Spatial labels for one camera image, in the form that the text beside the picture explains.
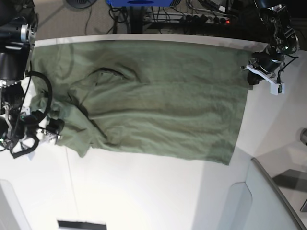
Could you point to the black power strip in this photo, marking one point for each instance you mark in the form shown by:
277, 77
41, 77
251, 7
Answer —
205, 19

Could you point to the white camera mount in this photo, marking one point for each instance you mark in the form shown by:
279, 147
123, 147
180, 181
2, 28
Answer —
44, 136
276, 85

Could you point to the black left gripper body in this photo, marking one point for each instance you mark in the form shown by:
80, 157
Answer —
267, 63

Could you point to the black table leg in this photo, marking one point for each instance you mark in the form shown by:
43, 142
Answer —
136, 15

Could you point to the green t-shirt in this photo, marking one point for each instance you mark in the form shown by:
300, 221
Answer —
170, 99

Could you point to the blue box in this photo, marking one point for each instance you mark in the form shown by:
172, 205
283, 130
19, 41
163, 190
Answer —
140, 3

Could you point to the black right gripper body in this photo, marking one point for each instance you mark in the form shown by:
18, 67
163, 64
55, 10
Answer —
29, 124

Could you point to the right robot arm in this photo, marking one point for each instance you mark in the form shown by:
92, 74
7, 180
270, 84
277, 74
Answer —
18, 27

